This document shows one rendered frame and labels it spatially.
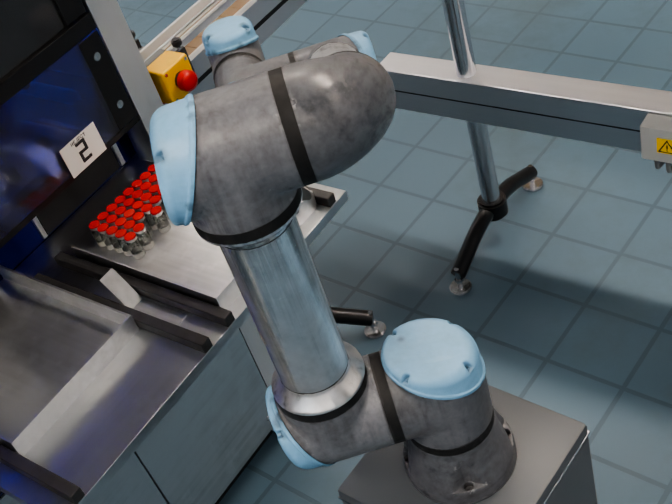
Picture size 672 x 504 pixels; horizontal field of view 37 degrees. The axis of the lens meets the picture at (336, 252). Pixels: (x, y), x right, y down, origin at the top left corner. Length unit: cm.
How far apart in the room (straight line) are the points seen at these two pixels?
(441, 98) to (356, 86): 159
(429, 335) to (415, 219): 174
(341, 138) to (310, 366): 31
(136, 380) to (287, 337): 47
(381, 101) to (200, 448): 139
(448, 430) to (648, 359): 129
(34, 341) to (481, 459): 76
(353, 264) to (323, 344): 175
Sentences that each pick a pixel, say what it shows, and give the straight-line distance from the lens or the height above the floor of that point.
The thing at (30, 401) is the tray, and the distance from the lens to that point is 158.
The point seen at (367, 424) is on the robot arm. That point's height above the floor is 98.
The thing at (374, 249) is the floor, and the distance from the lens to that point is 288.
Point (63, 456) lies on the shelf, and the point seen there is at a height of 88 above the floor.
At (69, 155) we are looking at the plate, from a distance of 176.
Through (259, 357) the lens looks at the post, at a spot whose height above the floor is 30.
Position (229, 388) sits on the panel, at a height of 31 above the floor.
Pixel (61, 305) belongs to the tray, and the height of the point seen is 88.
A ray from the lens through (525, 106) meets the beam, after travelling 241.
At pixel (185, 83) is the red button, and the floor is 100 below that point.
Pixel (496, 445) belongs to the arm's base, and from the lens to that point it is 131.
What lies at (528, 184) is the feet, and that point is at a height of 1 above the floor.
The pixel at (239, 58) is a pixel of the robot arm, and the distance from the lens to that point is 137.
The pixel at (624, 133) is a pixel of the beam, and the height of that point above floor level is 48.
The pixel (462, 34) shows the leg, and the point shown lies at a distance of 241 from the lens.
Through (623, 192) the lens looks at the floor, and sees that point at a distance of 291.
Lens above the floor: 191
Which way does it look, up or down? 41 degrees down
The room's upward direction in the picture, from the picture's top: 19 degrees counter-clockwise
